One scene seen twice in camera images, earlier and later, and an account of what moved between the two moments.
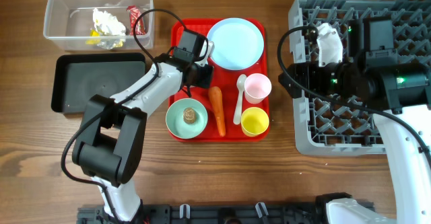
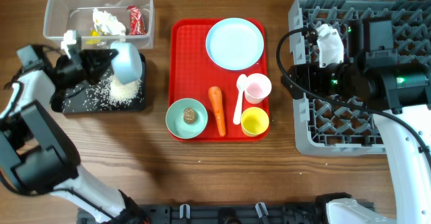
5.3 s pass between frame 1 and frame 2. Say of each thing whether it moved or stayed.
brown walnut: stayed
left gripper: moved
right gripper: stayed
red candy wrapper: stayed
